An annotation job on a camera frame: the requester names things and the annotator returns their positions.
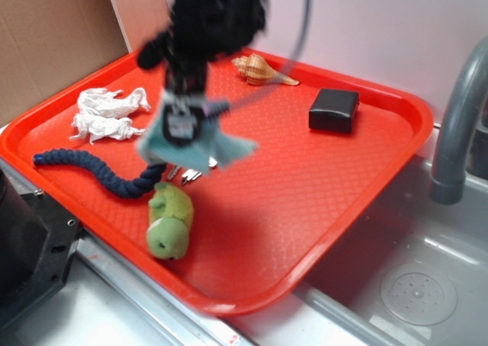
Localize brown cardboard panel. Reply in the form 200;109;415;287
1;0;169;125

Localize tan seashell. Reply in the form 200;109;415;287
231;54;300;86

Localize red plastic tray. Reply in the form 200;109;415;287
1;54;433;316

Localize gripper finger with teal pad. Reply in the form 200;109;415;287
162;92;203;146

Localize dark blue rope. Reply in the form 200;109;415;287
32;149;169;200

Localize grey cable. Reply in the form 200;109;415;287
205;0;314;117

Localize white crumpled cloth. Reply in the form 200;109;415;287
69;88;151;144

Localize silver keys with white tag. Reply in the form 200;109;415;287
167;158;217;185

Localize black box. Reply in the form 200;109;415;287
308;88;359;133

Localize green plush toy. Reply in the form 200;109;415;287
146;182;194;260

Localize grey faucet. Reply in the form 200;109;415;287
429;38;487;205

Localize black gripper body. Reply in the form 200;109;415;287
137;0;267;95

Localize grey sink basin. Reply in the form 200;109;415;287
231;159;487;345

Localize sink drain cover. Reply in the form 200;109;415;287
380;264;458;326

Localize blue cloth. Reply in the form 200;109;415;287
137;95;258;174

